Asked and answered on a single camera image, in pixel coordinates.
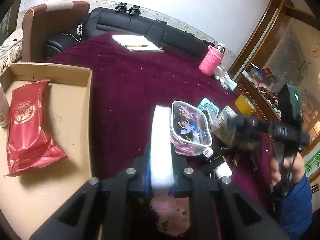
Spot cartoon clear pouch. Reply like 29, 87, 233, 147
170, 101, 213, 157

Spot white gloves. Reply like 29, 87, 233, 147
214, 66, 237, 91

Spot person's right hand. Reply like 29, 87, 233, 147
270, 152, 305, 186

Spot cardboard tray box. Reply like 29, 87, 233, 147
1, 62, 92, 239

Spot notebook with pen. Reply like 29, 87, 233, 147
112, 34, 163, 53

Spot brown armchair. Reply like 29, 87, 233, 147
22, 1, 90, 62

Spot yellow tape roll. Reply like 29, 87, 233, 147
235, 94, 255, 116

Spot floral blanket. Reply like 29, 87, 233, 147
0, 28, 23, 74

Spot pink knitted bottle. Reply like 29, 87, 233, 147
199, 43, 226, 76

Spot white small bottle orange cap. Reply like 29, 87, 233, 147
0, 83, 10, 128

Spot black silver lipstick tube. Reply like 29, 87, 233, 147
210, 155, 233, 179

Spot purple velvet tablecloth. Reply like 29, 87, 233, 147
47, 31, 276, 240

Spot black leather sofa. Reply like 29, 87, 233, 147
43, 7, 214, 59

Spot white green medicine box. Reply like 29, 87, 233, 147
211, 106, 237, 146

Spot red snack packet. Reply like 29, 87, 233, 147
6, 79, 67, 177

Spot blue jacket sleeve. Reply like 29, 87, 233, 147
273, 176, 312, 239

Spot black clips on sofa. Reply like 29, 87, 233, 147
115, 2, 141, 16

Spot white cloth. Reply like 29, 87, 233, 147
150, 105, 175, 195

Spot wooden cabinet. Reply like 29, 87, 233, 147
228, 0, 319, 183

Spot small white box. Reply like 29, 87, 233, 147
203, 147, 214, 159

